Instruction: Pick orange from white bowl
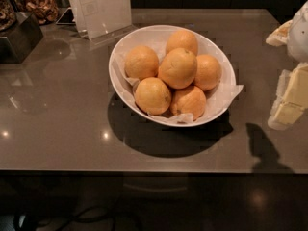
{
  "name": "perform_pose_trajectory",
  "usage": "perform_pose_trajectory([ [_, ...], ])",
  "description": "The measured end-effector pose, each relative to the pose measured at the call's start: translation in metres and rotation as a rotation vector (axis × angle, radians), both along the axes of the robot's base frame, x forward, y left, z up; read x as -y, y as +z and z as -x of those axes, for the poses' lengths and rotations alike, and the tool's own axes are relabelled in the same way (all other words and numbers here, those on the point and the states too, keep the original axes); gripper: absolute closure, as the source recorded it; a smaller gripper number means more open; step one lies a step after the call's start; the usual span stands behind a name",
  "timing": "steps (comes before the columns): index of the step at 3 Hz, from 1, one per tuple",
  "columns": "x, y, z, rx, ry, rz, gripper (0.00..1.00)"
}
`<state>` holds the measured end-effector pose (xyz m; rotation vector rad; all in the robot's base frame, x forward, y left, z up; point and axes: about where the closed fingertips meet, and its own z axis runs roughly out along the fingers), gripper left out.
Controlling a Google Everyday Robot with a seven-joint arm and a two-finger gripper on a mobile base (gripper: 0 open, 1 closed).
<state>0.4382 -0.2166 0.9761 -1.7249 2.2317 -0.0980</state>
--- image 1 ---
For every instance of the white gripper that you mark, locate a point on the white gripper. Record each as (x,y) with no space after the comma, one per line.
(298,36)

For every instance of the orange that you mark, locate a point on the orange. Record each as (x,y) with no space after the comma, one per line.
(153,96)
(208,72)
(178,68)
(141,62)
(182,39)
(190,100)

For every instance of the white oval bowl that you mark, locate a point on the white oval bowl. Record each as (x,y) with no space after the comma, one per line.
(119,81)

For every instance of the white paper liner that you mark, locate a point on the white paper liner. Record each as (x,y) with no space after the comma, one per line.
(224,97)

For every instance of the orange top back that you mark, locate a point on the orange top back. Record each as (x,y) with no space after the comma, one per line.
(182,39)

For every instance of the clear acrylic sign holder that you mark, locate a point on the clear acrylic sign holder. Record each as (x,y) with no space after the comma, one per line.
(99,20)

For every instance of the glass jar dried fruit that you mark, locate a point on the glass jar dried fruit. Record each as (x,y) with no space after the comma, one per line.
(46,11)

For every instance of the glass jar left edge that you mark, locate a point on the glass jar left edge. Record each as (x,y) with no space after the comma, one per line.
(7,15)

